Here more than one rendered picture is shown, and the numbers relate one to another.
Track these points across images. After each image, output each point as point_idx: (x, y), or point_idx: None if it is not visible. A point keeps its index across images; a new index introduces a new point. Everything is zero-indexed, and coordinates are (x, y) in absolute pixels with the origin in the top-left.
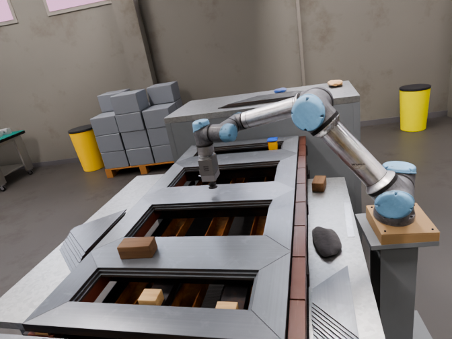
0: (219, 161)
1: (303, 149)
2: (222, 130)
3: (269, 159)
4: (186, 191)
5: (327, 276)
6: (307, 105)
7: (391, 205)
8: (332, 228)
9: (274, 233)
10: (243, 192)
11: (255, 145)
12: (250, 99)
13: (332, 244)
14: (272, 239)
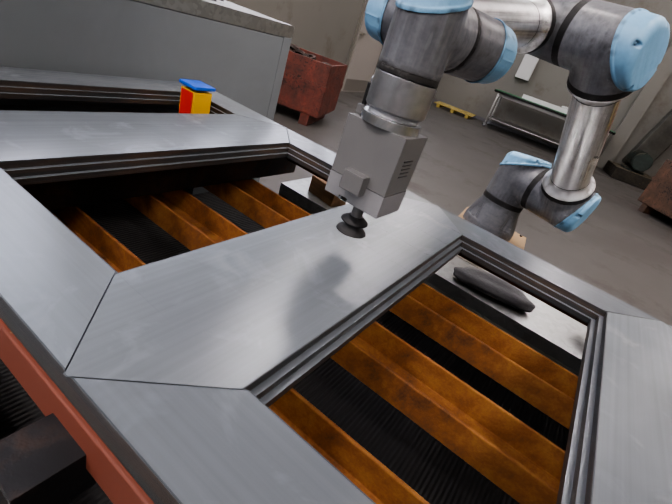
0: (126, 137)
1: None
2: (510, 39)
3: (261, 138)
4: (256, 266)
5: (570, 338)
6: (663, 37)
7: (586, 214)
8: (454, 264)
9: (599, 301)
10: (397, 231)
11: (131, 95)
12: None
13: (516, 289)
14: (624, 315)
